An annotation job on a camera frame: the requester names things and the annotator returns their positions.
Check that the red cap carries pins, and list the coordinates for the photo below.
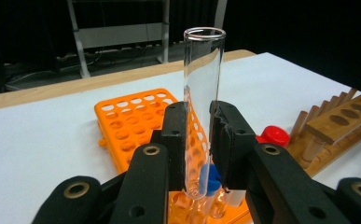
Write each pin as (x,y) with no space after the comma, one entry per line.
(273,136)

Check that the orange plastic test tube rack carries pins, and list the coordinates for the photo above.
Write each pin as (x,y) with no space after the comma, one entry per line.
(122,124)

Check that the white table sheet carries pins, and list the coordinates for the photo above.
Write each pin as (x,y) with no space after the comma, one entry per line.
(44,140)

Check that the grey metal post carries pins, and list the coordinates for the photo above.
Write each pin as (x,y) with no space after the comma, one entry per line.
(221,12)

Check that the blue capped test tube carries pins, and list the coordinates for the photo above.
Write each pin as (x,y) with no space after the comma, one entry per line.
(214,183)

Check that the grey metal stand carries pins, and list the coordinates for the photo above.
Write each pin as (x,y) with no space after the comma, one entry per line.
(116,34)

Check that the wooden test tube rack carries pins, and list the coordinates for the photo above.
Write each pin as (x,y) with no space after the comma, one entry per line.
(340,124)

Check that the wooden table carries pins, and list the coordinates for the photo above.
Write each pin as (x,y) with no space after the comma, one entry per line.
(75,85)

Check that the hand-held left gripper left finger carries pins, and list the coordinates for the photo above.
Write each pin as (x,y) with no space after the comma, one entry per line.
(147,186)

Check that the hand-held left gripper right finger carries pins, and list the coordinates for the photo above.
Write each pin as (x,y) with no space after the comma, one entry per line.
(271,186)

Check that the clear glass test tube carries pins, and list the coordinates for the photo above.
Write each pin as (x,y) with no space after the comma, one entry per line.
(204,77)
(221,203)

